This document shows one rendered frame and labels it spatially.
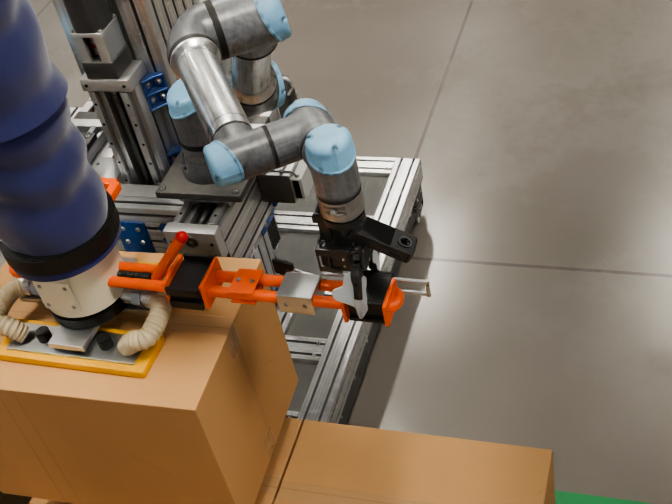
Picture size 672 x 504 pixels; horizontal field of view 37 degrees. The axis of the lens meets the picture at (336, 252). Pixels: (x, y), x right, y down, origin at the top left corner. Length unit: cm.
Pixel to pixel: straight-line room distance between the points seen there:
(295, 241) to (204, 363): 157
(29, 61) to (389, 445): 123
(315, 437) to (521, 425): 84
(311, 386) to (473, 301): 74
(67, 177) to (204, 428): 53
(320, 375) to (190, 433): 111
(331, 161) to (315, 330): 164
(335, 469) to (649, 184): 191
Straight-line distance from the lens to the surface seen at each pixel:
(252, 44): 197
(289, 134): 164
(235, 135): 166
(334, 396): 294
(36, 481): 236
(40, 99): 174
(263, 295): 184
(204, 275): 191
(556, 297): 344
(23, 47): 170
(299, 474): 240
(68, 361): 205
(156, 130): 260
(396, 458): 238
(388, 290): 177
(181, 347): 200
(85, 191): 187
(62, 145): 181
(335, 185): 159
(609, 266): 354
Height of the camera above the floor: 246
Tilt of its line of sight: 42 degrees down
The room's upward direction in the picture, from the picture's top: 13 degrees counter-clockwise
